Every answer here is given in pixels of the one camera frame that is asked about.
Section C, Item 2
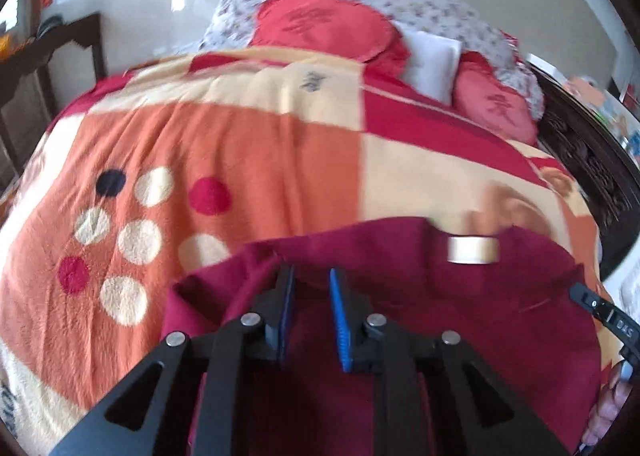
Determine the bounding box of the red orange printed blanket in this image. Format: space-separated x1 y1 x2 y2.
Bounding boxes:
0 49 608 456

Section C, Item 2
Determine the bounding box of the small red heart pillow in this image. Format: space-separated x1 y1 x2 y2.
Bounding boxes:
452 51 540 147

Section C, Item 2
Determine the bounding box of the dark wooden desk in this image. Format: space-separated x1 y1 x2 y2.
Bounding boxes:
0 12 108 187

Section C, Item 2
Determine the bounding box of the large red heart pillow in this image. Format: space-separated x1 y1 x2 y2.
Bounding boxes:
248 0 412 80

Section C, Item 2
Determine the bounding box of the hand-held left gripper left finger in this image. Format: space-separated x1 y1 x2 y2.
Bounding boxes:
50 263 296 456

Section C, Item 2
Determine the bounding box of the person's right hand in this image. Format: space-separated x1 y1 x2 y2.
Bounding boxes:
582 371 636 452

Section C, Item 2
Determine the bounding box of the orange paper box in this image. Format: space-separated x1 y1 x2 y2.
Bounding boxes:
567 76 606 107

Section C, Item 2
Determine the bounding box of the white pillow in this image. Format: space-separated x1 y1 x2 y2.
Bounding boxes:
395 21 463 104

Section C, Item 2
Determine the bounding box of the maroon knit sweater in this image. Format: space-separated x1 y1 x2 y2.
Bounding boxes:
161 216 608 456

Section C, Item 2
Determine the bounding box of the dark carved wooden headboard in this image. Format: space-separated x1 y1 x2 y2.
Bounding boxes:
525 61 640 282

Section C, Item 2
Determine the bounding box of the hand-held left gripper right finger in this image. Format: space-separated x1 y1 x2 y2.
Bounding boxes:
327 269 571 456

